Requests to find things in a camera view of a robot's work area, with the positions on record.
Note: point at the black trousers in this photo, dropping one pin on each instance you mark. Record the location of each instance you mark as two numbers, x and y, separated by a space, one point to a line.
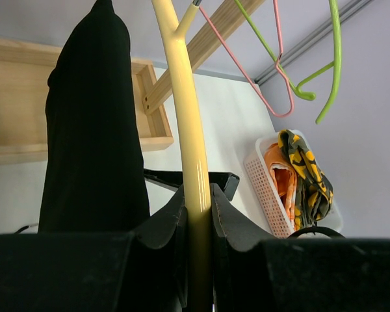
95 168

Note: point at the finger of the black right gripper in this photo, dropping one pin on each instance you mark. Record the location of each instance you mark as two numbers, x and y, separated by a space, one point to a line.
172 180

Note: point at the green plastic hanger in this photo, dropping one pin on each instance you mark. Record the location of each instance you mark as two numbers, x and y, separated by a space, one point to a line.
296 89

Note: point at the grey wall corner profile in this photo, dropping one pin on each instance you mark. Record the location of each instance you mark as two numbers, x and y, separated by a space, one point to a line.
345 13

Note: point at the cream yellow hanger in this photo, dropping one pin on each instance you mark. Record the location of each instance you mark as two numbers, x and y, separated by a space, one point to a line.
193 154

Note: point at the wooden clothes rack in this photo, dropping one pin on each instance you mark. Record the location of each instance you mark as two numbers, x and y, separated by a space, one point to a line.
24 70

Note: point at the orange white garment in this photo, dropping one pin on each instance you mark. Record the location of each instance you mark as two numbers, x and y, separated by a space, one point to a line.
285 180

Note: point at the camouflage yellow garment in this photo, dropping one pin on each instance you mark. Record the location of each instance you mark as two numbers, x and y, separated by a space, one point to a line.
314 192

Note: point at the white plastic basket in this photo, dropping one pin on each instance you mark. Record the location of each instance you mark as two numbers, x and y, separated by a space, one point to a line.
268 197

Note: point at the pink wire hanger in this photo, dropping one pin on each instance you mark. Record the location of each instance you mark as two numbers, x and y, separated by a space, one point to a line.
276 67

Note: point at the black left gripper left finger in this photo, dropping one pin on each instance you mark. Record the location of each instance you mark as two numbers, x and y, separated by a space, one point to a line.
141 270

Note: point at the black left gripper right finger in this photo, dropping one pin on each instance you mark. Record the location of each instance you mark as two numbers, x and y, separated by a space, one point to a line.
254 271

